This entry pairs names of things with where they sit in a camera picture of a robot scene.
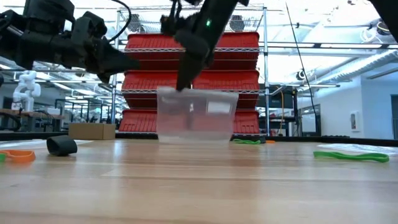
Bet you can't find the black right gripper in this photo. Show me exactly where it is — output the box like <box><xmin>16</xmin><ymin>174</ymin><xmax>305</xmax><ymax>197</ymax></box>
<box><xmin>172</xmin><ymin>6</ymin><xmax>233</xmax><ymax>92</ymax></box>

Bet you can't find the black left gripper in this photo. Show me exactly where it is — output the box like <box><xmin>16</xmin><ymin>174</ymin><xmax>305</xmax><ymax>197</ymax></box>
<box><xmin>14</xmin><ymin>29</ymin><xmax>141</xmax><ymax>84</ymax></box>

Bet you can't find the small cardboard box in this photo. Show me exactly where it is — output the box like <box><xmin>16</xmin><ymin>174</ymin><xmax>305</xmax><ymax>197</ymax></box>
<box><xmin>68</xmin><ymin>123</ymin><xmax>116</xmax><ymax>141</ymax></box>

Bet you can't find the brown background workbench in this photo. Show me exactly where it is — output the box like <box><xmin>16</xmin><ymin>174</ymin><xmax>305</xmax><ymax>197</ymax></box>
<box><xmin>0</xmin><ymin>108</ymin><xmax>66</xmax><ymax>133</ymax></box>

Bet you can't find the black equipment cart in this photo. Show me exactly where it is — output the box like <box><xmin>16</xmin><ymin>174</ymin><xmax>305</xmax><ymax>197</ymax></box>
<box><xmin>257</xmin><ymin>85</ymin><xmax>299</xmax><ymax>138</ymax></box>

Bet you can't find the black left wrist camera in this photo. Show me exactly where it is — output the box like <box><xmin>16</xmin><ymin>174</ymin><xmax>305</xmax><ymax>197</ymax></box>
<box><xmin>70</xmin><ymin>11</ymin><xmax>109</xmax><ymax>43</ymax></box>

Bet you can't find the black left camera cable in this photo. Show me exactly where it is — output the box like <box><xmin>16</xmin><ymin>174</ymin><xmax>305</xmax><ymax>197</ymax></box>
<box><xmin>107</xmin><ymin>0</ymin><xmax>132</xmax><ymax>44</ymax></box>

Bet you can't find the black camera cable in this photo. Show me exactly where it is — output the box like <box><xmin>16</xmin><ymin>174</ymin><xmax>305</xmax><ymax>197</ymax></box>
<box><xmin>107</xmin><ymin>0</ymin><xmax>132</xmax><ymax>44</ymax></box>
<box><xmin>167</xmin><ymin>0</ymin><xmax>184</xmax><ymax>18</ymax></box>

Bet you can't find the black right camera cable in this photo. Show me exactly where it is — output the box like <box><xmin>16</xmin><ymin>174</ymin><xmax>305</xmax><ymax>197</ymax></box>
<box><xmin>167</xmin><ymin>0</ymin><xmax>184</xmax><ymax>18</ymax></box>

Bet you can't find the chrome wire shelf rack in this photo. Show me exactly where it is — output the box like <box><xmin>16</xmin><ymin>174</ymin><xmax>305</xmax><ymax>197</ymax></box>
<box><xmin>111</xmin><ymin>3</ymin><xmax>272</xmax><ymax>138</ymax></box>

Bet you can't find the thin black hanging cable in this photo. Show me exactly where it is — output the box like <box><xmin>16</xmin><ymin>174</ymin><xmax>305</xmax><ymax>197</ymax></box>
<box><xmin>285</xmin><ymin>2</ymin><xmax>318</xmax><ymax>125</ymax></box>

